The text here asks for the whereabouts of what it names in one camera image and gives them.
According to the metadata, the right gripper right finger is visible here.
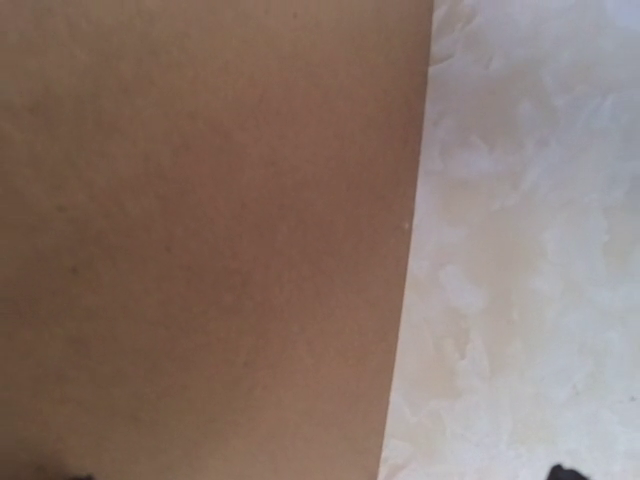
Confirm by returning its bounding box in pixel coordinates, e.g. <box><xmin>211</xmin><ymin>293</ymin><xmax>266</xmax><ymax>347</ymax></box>
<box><xmin>549</xmin><ymin>464</ymin><xmax>583</xmax><ymax>480</ymax></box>

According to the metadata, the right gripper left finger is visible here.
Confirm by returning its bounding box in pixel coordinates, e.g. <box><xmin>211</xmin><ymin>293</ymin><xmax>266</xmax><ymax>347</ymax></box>
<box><xmin>39</xmin><ymin>471</ymin><xmax>95</xmax><ymax>480</ymax></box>

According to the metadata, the brown backing board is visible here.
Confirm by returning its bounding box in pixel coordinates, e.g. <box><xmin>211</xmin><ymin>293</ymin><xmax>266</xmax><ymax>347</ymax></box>
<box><xmin>1</xmin><ymin>1</ymin><xmax>433</xmax><ymax>479</ymax></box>

